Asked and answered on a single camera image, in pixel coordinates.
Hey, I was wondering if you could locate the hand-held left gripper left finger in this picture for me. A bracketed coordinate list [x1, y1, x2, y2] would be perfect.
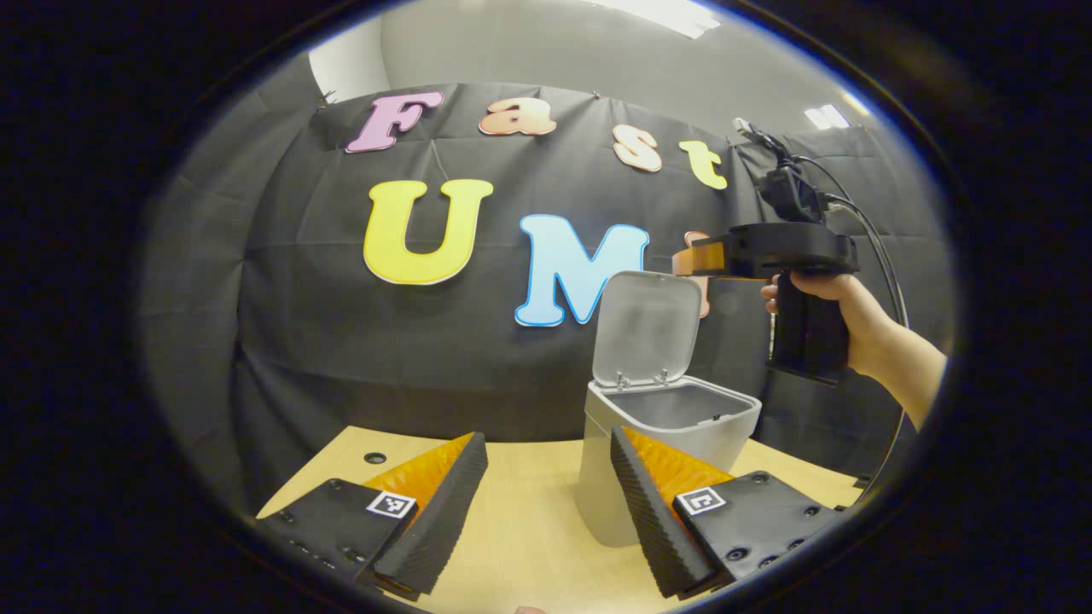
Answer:
[256, 432, 489, 602]

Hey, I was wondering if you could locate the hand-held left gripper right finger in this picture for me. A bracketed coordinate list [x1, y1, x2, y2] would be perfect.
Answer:
[610, 426, 854, 600]

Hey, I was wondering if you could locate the grey desktop garbage bin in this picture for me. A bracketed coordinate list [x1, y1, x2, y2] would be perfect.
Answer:
[576, 270, 763, 548]

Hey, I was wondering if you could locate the wooden desktop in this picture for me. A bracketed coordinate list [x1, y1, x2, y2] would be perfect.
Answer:
[256, 425, 864, 614]

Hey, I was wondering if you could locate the black backdrop cloth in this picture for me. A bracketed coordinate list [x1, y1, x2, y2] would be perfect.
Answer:
[141, 55, 955, 513]

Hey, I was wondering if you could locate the large ceiling light panel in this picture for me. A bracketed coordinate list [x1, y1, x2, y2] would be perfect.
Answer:
[589, 0, 722, 39]

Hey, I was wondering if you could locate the black cable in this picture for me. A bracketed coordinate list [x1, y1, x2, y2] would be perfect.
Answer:
[823, 196, 901, 321]
[793, 156, 909, 478]

